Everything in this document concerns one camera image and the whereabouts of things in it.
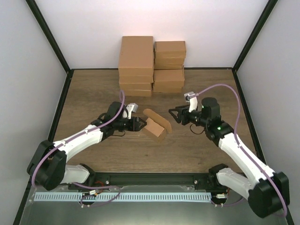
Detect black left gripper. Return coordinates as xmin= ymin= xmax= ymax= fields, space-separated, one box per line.
xmin=114 ymin=117 xmax=147 ymax=132

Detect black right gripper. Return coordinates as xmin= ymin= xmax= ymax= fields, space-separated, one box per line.
xmin=169 ymin=105 xmax=209 ymax=128

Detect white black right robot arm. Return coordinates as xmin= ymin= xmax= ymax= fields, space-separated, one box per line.
xmin=168 ymin=97 xmax=290 ymax=218

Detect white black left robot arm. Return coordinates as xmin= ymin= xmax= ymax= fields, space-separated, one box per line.
xmin=27 ymin=102 xmax=147 ymax=191

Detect bottom small cardboard box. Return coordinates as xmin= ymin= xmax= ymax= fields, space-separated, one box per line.
xmin=153 ymin=86 xmax=182 ymax=93

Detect small cardboard box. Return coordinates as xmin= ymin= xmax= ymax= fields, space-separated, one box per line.
xmin=155 ymin=41 xmax=187 ymax=58
xmin=153 ymin=86 xmax=182 ymax=93
xmin=154 ymin=56 xmax=185 ymax=70
xmin=154 ymin=69 xmax=185 ymax=87

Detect bottom large cardboard box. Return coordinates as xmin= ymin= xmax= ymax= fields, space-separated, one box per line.
xmin=123 ymin=90 xmax=152 ymax=97

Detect large cardboard box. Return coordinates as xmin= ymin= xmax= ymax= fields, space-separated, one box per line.
xmin=119 ymin=75 xmax=154 ymax=83
xmin=119 ymin=83 xmax=152 ymax=90
xmin=123 ymin=90 xmax=152 ymax=97
xmin=118 ymin=36 xmax=154 ymax=76

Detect upper small cardboard box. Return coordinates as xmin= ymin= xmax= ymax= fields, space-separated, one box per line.
xmin=154 ymin=56 xmax=185 ymax=70

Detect top small cardboard box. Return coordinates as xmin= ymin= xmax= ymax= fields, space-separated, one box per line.
xmin=155 ymin=41 xmax=187 ymax=58

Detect top large cardboard box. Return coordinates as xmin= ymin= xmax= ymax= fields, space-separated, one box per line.
xmin=118 ymin=36 xmax=154 ymax=76

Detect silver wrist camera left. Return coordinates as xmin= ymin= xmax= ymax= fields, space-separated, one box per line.
xmin=125 ymin=103 xmax=138 ymax=119

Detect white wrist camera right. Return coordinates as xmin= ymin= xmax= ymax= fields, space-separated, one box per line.
xmin=184 ymin=91 xmax=198 ymax=113

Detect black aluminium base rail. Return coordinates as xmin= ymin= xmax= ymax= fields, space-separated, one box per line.
xmin=67 ymin=172 xmax=277 ymax=190

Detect black cage frame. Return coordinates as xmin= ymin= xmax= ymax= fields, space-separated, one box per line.
xmin=13 ymin=0 xmax=300 ymax=225

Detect light blue slotted cable duct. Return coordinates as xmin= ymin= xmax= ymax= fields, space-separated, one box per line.
xmin=33 ymin=192 xmax=211 ymax=203

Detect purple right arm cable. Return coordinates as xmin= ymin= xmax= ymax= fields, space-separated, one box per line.
xmin=193 ymin=83 xmax=288 ymax=218

